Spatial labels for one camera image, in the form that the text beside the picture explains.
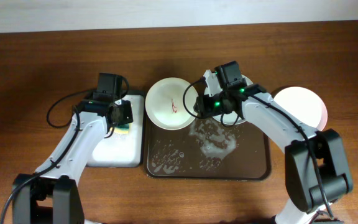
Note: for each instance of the small soapy water tray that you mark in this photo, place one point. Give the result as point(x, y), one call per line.
point(123, 150)

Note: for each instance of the cream plate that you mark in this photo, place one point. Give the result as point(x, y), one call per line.
point(164, 104)

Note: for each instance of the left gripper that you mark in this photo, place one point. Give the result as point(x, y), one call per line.
point(122, 112)

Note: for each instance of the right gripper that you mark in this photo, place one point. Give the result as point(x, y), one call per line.
point(202, 106)

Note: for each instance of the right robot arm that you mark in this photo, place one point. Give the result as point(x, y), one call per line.
point(317, 172)

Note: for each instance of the large brown plastic tray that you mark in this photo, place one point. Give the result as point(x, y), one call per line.
point(207, 150)

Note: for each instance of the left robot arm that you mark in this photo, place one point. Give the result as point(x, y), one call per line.
point(50, 194)

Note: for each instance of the white pinkish plate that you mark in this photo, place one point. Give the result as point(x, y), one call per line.
point(303, 104)

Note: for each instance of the pale green plate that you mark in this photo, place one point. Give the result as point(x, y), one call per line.
point(228, 119)

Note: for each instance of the green and yellow sponge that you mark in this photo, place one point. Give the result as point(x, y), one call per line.
point(122, 129)

